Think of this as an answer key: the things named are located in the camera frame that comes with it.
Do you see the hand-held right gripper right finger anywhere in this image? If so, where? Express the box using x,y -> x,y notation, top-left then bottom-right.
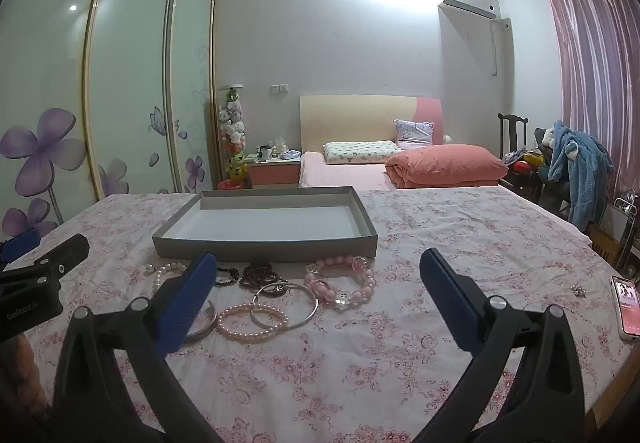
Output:
419,248 -> 586,443

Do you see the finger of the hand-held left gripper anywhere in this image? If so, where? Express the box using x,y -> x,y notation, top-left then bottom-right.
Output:
0,233 -> 91,291
0,228 -> 42,266

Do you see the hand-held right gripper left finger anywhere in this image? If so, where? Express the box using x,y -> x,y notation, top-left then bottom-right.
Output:
52,250 -> 236,443

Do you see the small pink pearl bracelet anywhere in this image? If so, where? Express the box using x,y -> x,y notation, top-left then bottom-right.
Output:
216,303 -> 290,341

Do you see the white pearl bracelet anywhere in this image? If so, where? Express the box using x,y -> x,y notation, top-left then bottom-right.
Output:
145,261 -> 189,277

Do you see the large pink bead bracelet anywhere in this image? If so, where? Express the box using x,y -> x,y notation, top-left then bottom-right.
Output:
304,254 -> 377,311

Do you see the grey cardboard tray box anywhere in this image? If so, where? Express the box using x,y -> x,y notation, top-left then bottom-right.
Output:
151,186 -> 379,258

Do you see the thin silver bangle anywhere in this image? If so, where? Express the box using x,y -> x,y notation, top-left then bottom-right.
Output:
250,284 -> 319,330

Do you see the person's left hand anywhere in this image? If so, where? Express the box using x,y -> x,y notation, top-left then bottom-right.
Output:
0,333 -> 49,416

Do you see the wide silver cuff bangle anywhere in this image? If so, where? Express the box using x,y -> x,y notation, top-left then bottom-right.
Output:
182,298 -> 219,345

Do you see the folded pink quilt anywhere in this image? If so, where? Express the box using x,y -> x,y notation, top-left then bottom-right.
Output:
384,144 -> 510,189

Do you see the colourful clothes pile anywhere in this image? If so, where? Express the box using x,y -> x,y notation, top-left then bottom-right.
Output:
502,148 -> 547,180

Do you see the pink nightstand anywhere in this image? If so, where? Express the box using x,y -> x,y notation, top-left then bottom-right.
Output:
248,156 -> 302,188

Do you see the pink bed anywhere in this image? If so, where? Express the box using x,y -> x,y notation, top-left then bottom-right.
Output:
299,150 -> 501,189

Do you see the purple floral pillow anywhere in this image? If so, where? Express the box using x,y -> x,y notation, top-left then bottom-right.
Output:
393,119 -> 435,149

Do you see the white patterned pillow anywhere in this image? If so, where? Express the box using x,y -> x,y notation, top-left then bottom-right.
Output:
322,140 -> 404,166

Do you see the pink smartphone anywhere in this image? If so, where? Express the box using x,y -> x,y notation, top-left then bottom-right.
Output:
611,274 -> 640,340

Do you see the dark wooden chair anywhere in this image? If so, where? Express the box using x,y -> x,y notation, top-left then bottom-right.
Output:
497,113 -> 532,189

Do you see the flower print sliding wardrobe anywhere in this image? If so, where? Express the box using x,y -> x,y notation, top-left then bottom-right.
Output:
0,0 -> 219,244

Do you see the plush toy tower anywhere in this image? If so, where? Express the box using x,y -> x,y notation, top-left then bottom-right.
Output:
216,84 -> 249,184

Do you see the beige and pink headboard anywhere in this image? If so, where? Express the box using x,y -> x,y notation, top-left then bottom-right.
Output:
299,94 -> 444,155

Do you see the pink curtain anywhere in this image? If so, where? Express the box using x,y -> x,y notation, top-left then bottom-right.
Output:
542,0 -> 640,229

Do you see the black bead bracelet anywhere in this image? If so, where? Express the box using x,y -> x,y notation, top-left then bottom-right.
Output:
215,264 -> 241,288

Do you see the dark red bead bracelet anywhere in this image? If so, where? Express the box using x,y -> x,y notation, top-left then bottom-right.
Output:
239,263 -> 291,299

